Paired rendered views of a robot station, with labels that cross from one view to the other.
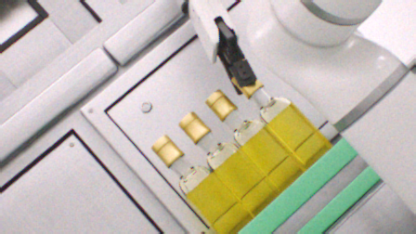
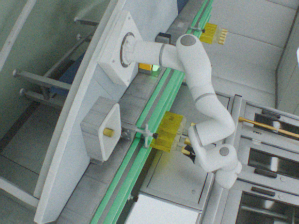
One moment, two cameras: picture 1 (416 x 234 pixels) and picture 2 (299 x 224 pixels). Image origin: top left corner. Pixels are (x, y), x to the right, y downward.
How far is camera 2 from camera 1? 1.24 m
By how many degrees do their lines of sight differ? 58
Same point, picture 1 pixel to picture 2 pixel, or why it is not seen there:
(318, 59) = not seen: hidden behind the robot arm
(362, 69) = (170, 47)
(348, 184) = (146, 115)
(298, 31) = not seen: hidden behind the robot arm
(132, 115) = (208, 146)
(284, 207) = (159, 104)
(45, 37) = (243, 159)
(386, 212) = (133, 109)
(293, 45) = not seen: hidden behind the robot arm
